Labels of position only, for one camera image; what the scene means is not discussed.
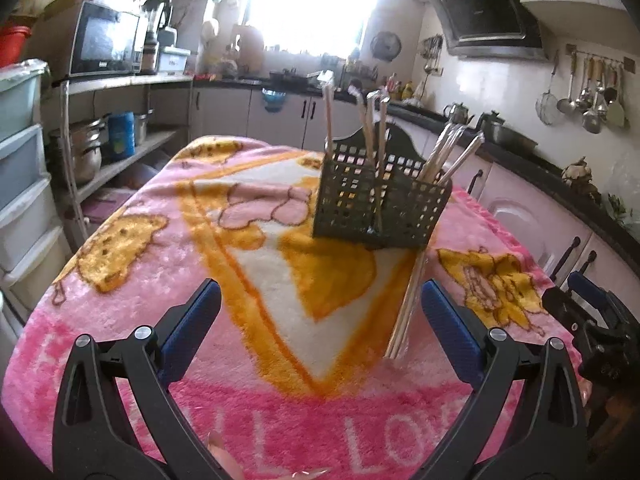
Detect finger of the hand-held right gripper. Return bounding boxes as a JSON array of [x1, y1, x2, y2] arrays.
[[566, 270, 627, 322], [542, 286, 585, 335]]

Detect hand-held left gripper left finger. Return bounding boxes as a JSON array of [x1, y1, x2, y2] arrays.
[[51, 277, 223, 480]]

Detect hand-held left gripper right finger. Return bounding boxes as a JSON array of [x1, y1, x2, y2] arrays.
[[420, 279, 589, 480]]

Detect pile of chopstick packets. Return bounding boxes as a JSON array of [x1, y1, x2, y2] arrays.
[[384, 249, 430, 362]]

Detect dark grey utensil basket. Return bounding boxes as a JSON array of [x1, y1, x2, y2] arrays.
[[312, 126, 454, 252]]

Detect row of hanging kitchen utensils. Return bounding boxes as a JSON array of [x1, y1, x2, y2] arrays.
[[556, 44, 630, 135]]

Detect small hanging utensils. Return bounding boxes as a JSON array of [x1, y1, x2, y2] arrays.
[[422, 35, 446, 75]]

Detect green leafy vegetables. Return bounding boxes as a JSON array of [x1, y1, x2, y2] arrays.
[[602, 191, 632, 228]]

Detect ginger roots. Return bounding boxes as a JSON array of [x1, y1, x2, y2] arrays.
[[561, 156, 599, 197]]

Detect pink printed blanket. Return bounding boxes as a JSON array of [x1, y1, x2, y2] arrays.
[[0, 134, 586, 480]]

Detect purple plastic box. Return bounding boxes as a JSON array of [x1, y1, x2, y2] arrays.
[[81, 194, 132, 222]]

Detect black cooking pot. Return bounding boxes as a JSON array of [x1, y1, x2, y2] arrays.
[[475, 110, 539, 149]]

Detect blue canister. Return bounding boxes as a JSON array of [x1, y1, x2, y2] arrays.
[[107, 111, 136, 161]]

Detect stainless steel pots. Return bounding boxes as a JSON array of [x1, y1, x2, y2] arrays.
[[49, 117, 108, 184]]

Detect small steel pot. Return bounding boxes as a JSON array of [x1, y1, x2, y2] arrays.
[[132, 109, 154, 144]]

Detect steel kettle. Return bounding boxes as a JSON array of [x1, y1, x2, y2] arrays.
[[443, 101, 474, 126]]

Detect light blue plastic drawer unit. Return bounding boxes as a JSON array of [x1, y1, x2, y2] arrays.
[[0, 60, 73, 311]]

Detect blue bowl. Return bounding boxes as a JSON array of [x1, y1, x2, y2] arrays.
[[261, 87, 287, 113]]

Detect condiment bottles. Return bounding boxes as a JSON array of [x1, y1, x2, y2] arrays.
[[386, 72, 417, 102]]

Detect metal shelf rack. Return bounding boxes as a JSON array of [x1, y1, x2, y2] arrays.
[[50, 74, 195, 221]]

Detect black wok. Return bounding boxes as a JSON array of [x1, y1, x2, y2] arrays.
[[269, 70, 323, 89]]

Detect white storage box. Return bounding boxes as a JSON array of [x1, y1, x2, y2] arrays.
[[158, 46, 193, 73]]

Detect blender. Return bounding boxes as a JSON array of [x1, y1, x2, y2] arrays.
[[141, 0, 174, 75]]

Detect beige water jug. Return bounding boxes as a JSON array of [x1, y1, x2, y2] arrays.
[[232, 25, 266, 75]]

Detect small round fan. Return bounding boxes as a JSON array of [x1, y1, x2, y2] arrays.
[[370, 31, 402, 64]]

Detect black microwave oven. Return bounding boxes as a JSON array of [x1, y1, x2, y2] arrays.
[[69, 0, 142, 79]]

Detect black range hood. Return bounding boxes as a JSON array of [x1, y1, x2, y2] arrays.
[[412, 0, 547, 63]]

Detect red plastic bucket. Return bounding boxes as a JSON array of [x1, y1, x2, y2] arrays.
[[0, 25, 32, 68]]

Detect bright window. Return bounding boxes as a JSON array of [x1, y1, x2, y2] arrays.
[[245, 0, 383, 56]]

